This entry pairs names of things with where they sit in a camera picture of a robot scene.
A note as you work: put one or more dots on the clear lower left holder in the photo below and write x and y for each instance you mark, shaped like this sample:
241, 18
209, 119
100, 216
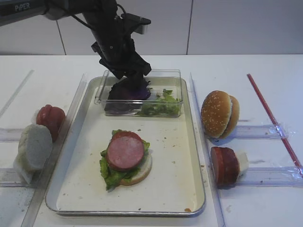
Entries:
10, 178

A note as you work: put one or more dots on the clear far left rail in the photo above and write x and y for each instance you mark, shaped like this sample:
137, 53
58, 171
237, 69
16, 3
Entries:
16, 92

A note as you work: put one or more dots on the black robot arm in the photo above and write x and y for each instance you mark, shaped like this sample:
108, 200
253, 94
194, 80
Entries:
84, 11

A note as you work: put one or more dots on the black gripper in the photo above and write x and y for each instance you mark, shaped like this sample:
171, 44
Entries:
117, 51

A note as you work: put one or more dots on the white cheese piece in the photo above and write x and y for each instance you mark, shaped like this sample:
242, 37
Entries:
243, 163

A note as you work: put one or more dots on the clear lower right holder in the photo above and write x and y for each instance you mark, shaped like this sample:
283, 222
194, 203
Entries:
271, 177

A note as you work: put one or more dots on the red plastic strip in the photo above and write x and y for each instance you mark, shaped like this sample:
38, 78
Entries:
274, 120

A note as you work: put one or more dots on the clear rail right of tray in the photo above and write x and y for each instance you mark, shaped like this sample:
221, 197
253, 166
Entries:
208, 164

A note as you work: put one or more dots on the green lettuce on bun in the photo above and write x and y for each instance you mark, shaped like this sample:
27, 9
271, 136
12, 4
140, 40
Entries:
112, 177

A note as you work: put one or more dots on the red meat patty stack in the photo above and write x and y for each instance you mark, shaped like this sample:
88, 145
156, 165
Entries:
226, 166

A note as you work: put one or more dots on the clear upper right holder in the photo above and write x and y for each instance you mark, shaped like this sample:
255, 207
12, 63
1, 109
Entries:
262, 132

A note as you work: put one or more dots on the bottom bun half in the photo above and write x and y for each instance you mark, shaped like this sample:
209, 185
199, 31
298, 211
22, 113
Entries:
144, 170

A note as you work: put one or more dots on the green lettuce in container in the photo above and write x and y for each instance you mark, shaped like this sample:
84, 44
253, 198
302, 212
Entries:
165, 105

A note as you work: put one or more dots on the purple cabbage leaf in container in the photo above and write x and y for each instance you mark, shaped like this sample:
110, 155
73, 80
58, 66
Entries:
117, 109

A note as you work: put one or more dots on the sesame top bun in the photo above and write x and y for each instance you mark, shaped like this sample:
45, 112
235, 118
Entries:
216, 112

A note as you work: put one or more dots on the clear plastic container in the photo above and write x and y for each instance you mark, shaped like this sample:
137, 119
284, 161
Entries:
159, 80

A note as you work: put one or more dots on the clear rail left of tray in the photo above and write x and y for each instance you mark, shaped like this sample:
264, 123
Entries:
47, 172

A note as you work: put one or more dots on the tomato slice under meat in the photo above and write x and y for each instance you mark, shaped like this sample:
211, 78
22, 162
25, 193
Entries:
129, 134

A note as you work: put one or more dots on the purple cabbage leaf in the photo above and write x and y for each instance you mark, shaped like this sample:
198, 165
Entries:
124, 94
117, 109

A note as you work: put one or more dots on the clear upper left holder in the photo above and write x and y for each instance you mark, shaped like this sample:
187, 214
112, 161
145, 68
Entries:
10, 135

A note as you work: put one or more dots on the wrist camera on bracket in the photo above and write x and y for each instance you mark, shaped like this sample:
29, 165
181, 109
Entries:
134, 23

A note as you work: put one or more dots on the white bread slice left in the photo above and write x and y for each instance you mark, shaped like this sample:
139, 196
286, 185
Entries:
34, 148

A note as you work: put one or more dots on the red tomato slices left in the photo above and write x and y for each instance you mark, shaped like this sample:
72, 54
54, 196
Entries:
52, 118

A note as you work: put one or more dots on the pink meat slice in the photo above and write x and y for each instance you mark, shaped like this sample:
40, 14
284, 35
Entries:
125, 153

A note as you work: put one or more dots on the clear rail of tray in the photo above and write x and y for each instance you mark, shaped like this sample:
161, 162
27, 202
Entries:
47, 172
208, 164

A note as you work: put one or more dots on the metal baking tray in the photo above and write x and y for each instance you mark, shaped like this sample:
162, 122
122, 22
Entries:
174, 186

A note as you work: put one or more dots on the clear holder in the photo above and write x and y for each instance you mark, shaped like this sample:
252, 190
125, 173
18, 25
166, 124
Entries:
10, 178
262, 132
271, 177
10, 135

